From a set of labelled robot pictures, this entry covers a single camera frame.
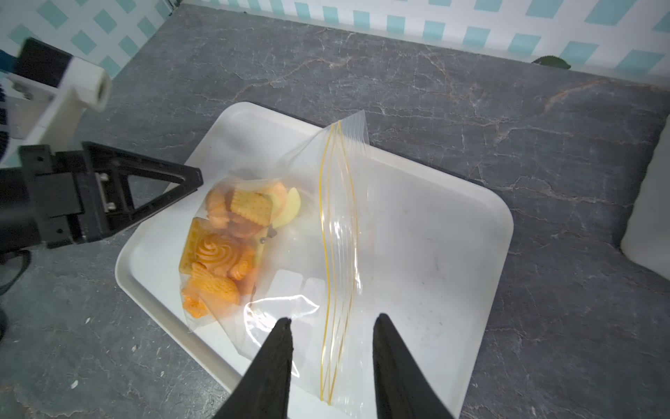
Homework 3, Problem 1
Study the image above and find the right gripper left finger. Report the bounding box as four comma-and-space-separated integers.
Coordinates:
214, 318, 293, 418

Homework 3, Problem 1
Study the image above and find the brown lid storage box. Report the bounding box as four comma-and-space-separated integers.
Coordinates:
620, 126, 670, 279

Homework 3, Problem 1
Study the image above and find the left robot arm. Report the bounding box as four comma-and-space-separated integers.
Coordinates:
1, 141, 203, 293

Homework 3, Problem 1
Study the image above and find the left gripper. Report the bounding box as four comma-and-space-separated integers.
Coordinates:
1, 141, 203, 254

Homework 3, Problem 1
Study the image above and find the small green object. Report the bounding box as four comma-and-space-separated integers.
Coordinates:
533, 55, 572, 70

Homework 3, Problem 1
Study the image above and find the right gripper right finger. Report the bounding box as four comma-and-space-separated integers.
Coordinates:
373, 314, 453, 419

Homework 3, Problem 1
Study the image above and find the ziploc bag with cookies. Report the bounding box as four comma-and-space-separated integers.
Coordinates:
179, 112, 373, 418

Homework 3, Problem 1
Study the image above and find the white plastic tray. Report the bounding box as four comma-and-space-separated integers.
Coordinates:
115, 102, 514, 418

